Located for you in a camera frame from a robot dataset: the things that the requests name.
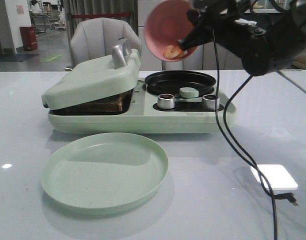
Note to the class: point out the tan cushion at right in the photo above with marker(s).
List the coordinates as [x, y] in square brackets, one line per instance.
[300, 62]

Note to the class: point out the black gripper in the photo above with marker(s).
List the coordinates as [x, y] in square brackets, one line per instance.
[221, 22]

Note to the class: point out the black round frying pan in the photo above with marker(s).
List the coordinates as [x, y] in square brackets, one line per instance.
[181, 83]

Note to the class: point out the right silver control knob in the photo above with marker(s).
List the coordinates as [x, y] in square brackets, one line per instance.
[210, 102]

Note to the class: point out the beige upholstered chair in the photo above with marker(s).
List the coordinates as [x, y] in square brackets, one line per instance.
[204, 58]
[92, 45]

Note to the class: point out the pink bowl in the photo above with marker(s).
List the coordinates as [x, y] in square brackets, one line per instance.
[166, 24]

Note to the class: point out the left beige upholstered chair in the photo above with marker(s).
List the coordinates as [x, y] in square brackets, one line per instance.
[92, 45]

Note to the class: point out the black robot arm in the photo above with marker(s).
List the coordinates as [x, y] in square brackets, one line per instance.
[286, 40]

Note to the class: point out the orange shrimp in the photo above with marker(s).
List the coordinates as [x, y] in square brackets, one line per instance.
[174, 52]

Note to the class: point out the left silver control knob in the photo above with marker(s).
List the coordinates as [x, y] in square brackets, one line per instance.
[166, 101]

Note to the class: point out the bread slice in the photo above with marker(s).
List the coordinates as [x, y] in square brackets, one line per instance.
[112, 105]

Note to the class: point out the red bin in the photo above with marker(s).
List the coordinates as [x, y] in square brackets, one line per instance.
[28, 37]

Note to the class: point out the mint green breakfast maker lid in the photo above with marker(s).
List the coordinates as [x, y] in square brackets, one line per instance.
[93, 80]

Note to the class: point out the right beige upholstered chair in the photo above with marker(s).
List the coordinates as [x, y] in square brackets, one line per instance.
[204, 58]

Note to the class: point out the white cabinet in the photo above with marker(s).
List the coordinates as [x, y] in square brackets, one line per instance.
[148, 61]

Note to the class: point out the mint green round plate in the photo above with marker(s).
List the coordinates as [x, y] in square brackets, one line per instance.
[105, 173]

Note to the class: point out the silver control knob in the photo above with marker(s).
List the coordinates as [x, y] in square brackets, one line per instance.
[210, 102]
[166, 101]

